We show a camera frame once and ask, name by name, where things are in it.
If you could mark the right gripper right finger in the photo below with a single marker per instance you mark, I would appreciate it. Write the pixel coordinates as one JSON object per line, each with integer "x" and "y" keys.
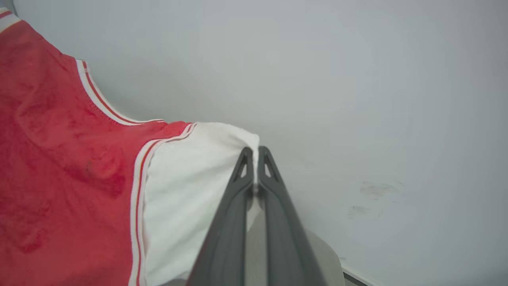
{"x": 287, "y": 246}

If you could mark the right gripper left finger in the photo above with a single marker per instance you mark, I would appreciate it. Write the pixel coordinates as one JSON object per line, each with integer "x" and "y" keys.
{"x": 224, "y": 242}

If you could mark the red and white shirt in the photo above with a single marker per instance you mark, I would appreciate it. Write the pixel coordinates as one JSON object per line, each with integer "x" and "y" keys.
{"x": 59, "y": 159}

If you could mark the grey fabric sofa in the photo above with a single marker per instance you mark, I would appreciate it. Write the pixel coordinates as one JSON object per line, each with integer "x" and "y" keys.
{"x": 329, "y": 266}

